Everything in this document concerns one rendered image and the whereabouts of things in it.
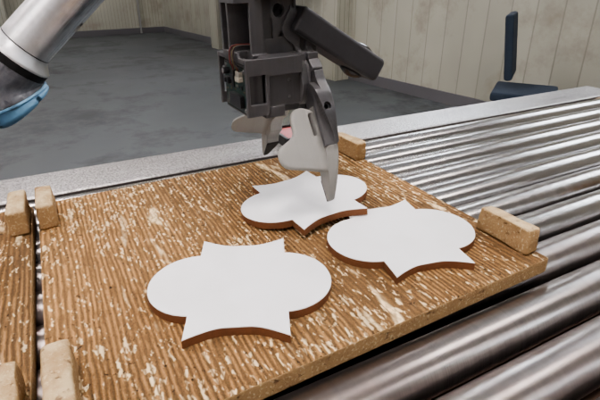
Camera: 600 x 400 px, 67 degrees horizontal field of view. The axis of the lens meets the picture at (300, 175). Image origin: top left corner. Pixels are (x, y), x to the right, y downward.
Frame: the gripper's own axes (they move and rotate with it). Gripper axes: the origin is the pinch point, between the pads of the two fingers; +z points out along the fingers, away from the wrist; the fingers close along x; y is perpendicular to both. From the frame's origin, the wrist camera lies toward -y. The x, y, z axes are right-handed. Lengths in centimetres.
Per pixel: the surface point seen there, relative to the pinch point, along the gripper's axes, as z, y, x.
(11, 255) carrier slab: 2.8, 28.8, -3.3
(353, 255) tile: 2.5, 1.9, 13.1
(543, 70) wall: 56, -334, -191
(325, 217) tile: 2.0, 0.8, 6.7
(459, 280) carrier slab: 3.5, -4.6, 19.5
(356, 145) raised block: 1.2, -12.8, -7.0
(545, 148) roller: 5.9, -45.5, -0.2
